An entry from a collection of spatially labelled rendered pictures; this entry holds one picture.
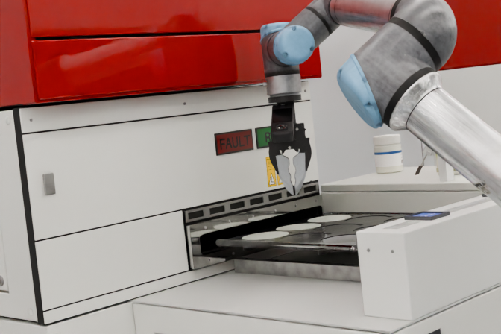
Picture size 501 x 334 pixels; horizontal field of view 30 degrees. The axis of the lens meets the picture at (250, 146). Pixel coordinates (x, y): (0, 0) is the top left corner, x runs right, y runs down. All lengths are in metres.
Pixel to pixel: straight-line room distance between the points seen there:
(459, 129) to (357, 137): 3.42
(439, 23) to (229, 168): 0.71
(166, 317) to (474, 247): 0.59
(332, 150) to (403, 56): 3.21
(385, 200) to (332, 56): 2.63
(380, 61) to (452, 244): 0.33
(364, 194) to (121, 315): 0.67
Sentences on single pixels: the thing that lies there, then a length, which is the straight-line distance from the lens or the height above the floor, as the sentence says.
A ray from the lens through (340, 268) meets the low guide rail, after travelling 1.85.
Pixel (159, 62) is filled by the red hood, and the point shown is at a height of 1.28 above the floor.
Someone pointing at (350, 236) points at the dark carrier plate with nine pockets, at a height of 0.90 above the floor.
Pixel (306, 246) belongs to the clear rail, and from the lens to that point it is 1.82.
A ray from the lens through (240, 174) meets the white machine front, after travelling 2.09.
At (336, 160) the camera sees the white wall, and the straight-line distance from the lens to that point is 4.72.
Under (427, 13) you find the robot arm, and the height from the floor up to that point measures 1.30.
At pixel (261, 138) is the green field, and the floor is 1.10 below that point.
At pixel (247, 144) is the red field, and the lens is 2.11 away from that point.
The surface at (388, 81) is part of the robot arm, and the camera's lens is 1.48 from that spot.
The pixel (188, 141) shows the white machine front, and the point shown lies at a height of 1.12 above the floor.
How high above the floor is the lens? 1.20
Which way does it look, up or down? 3 degrees down
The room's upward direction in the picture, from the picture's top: 6 degrees counter-clockwise
